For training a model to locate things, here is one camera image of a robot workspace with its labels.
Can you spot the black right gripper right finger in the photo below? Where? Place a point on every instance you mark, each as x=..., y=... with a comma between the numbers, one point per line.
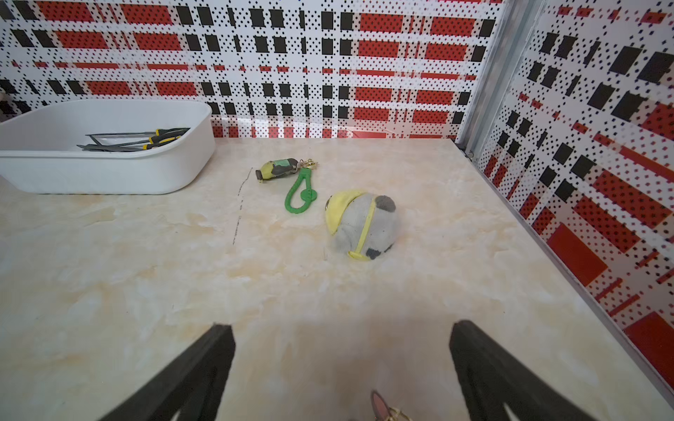
x=496, y=385

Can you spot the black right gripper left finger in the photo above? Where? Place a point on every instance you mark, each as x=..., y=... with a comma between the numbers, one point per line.
x=191, y=387

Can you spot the black yellow file tool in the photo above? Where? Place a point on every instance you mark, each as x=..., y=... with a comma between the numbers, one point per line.
x=132, y=142

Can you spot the white plastic storage box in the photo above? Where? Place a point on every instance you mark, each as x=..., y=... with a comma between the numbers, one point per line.
x=41, y=151

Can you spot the grey yellow plush ball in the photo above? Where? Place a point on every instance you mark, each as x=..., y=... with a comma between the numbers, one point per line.
x=362, y=225

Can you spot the pink eared keychain charm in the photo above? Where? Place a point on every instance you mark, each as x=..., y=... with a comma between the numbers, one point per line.
x=383, y=411

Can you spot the green camouflage keychain toy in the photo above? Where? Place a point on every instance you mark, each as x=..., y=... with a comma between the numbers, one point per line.
x=301, y=195

